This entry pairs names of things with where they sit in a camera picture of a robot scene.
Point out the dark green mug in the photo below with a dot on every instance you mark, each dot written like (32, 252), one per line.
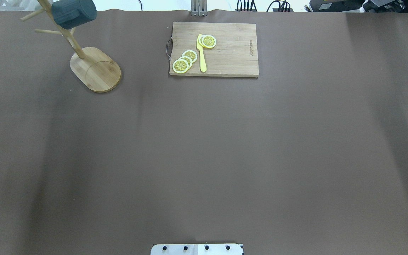
(69, 14)

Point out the wooden cup storage rack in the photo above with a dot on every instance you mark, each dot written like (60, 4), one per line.
(95, 69)

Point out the yellow plastic knife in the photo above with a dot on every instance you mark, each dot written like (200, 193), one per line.
(202, 62)

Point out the lemon slice end of row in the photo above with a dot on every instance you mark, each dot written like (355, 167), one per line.
(180, 66)

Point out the lemon slice middle of row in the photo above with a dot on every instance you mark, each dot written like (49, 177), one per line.
(188, 60)

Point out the lemon slice of row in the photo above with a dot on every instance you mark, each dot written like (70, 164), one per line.
(191, 54)
(188, 60)

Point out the lemon slice top of row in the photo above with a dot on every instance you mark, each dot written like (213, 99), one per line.
(191, 54)

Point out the lemon slice front of pair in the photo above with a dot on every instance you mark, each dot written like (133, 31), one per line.
(208, 41)

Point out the lemon slice behind pair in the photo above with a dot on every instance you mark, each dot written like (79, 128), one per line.
(199, 41)

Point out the aluminium frame post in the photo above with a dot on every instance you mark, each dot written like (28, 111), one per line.
(199, 8)

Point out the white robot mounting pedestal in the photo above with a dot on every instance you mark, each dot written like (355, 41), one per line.
(198, 249)

